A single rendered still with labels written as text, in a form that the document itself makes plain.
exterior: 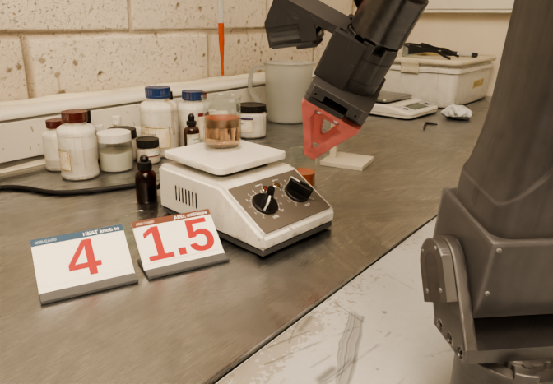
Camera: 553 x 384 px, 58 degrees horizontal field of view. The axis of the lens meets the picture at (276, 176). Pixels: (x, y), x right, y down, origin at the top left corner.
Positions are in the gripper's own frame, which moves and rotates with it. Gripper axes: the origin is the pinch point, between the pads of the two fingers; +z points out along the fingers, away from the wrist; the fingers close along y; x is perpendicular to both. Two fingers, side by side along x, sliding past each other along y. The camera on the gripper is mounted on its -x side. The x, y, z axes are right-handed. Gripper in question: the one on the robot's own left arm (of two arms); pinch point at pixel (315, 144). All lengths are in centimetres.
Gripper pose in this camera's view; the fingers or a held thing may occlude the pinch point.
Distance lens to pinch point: 58.8
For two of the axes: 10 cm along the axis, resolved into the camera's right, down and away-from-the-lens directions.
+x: 8.6, 5.0, -0.7
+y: -3.5, 5.0, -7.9
